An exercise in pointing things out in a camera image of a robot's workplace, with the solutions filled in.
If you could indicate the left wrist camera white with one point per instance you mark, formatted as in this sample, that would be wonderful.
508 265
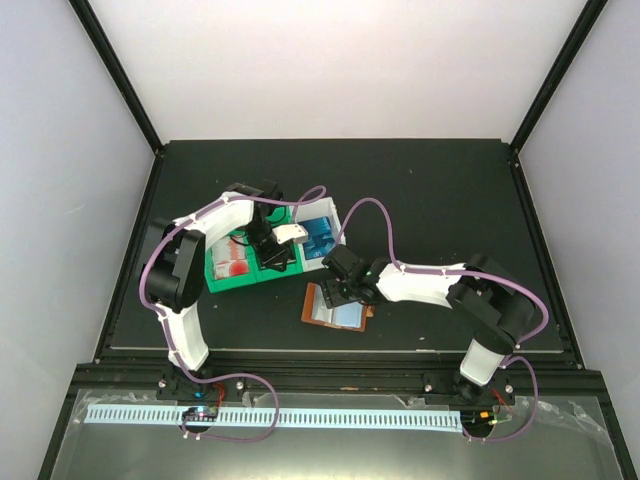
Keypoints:
292 232

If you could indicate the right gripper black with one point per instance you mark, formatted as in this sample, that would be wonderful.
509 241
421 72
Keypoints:
332 297

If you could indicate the white bin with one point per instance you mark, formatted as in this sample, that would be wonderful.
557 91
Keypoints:
320 208

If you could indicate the blue cards stack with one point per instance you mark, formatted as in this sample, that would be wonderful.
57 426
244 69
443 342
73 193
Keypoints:
321 240

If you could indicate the green bin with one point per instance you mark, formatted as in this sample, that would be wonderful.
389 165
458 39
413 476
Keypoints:
275 215
216 286

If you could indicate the green bin middle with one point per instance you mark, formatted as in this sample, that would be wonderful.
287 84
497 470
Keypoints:
275 215

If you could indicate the black aluminium rail front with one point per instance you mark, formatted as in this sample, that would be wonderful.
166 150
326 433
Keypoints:
429 376

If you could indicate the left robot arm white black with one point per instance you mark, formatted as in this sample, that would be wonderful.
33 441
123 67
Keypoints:
172 273

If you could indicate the black frame post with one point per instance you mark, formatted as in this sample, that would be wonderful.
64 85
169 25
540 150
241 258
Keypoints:
101 43
572 45

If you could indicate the green bin left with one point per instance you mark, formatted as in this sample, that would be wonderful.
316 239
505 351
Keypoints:
216 286

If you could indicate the white slotted cable duct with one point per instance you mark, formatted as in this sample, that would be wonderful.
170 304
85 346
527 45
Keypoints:
309 418

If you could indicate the red white cards stack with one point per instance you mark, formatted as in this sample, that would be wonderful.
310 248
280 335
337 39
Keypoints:
229 259

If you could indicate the left black frame post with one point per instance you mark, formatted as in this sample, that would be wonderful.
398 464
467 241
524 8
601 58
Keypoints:
101 43

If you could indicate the brown leather card holder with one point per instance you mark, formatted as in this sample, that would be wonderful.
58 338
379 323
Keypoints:
349 317

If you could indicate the right black frame post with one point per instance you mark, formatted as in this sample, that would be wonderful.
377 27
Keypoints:
572 45

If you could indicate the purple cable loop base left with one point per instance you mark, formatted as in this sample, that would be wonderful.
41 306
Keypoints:
236 416

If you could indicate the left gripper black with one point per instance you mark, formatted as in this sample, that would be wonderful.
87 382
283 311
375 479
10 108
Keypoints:
275 259

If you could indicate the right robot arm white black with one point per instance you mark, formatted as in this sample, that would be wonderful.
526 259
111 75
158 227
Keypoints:
496 308

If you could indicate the small circuit board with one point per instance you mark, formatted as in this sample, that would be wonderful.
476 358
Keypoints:
200 414

